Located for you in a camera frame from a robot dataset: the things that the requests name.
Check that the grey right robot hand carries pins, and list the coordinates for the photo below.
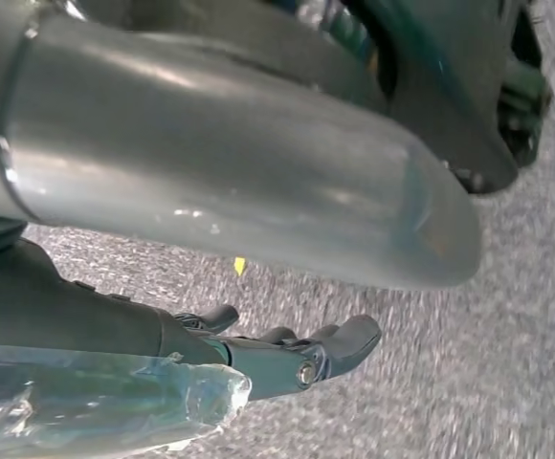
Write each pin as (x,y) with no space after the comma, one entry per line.
(67,317)

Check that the clear plastic film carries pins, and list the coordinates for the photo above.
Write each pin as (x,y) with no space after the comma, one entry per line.
(91,405)

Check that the yellow floor tape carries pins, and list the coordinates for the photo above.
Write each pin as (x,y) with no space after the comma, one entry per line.
(240,266)

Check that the silver robot leg shell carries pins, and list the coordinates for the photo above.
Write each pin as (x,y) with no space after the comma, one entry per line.
(210,158)

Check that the dark grey robot leg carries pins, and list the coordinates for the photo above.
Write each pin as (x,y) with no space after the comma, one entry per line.
(450,76)

